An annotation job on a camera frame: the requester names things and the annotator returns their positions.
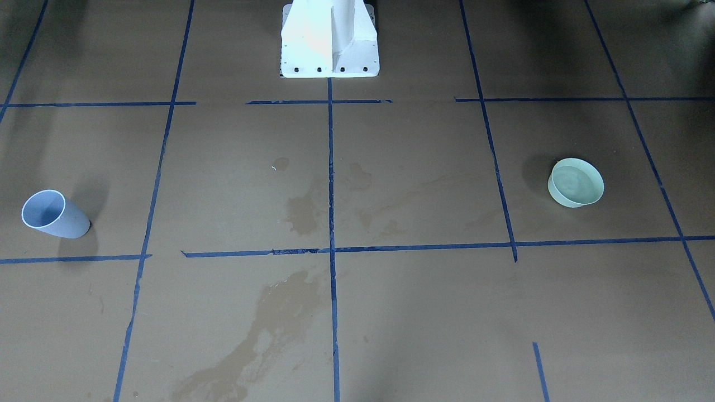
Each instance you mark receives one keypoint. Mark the green plastic bowl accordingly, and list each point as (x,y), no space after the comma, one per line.
(575,183)

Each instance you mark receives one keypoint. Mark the blue plastic cup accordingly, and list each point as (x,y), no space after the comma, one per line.
(51,212)

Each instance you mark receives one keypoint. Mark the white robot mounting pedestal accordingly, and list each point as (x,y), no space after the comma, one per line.
(321,39)

